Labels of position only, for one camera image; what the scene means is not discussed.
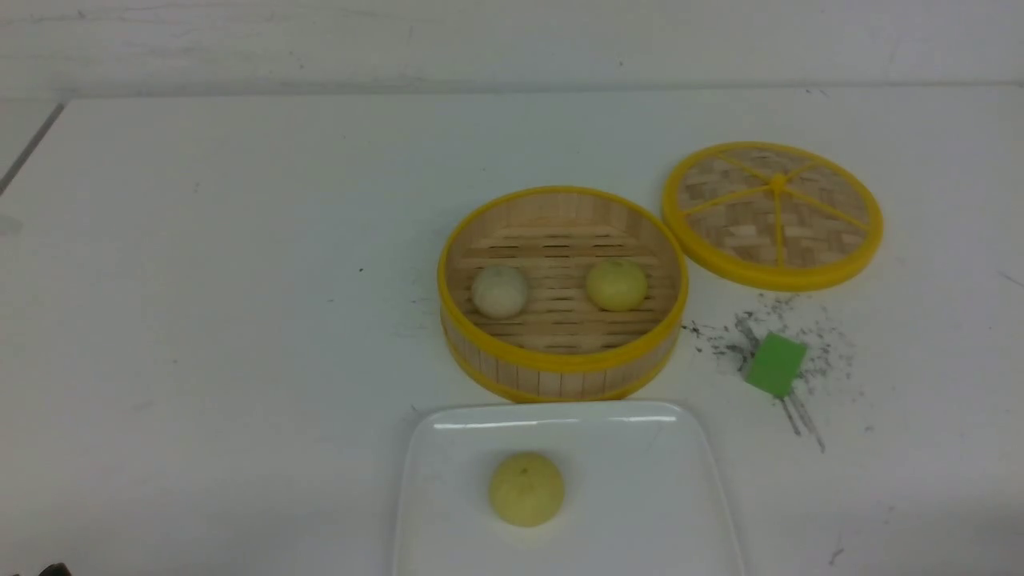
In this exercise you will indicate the white steamed bun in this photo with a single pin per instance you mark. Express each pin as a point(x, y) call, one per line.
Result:
point(499, 291)

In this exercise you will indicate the yellow steamed bun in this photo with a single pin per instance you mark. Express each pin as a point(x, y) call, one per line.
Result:
point(616, 284)
point(526, 490)

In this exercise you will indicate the yellow steamed bun on plate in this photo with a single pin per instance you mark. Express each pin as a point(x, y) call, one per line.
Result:
point(526, 490)

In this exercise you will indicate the white square plate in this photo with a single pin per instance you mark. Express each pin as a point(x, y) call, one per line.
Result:
point(643, 495)

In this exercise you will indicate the bamboo steamer basket yellow rim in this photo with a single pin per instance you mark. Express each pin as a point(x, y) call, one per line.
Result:
point(561, 347)

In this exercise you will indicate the green cube block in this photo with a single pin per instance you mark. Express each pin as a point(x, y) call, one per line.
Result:
point(775, 365)

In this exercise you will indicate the woven bamboo steamer lid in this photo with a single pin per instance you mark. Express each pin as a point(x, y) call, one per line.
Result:
point(772, 217)

